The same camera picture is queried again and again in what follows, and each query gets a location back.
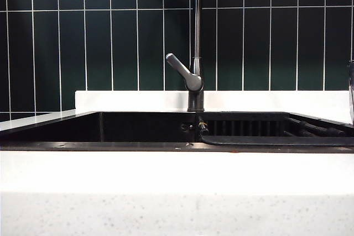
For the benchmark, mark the clear glass mug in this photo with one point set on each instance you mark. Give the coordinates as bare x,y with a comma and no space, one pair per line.
351,92

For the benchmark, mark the sink overflow fitting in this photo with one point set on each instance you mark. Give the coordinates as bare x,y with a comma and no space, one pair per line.
187,126

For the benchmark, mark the dark metal kitchen faucet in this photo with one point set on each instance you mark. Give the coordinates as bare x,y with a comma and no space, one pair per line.
132,100

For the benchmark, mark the dark metal faucet body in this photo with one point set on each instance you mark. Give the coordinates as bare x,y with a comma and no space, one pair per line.
197,26

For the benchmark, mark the black kitchen sink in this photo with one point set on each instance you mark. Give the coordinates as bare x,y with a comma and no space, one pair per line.
83,128

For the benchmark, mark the black roll-up drying rack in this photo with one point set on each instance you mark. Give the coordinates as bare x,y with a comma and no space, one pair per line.
262,139

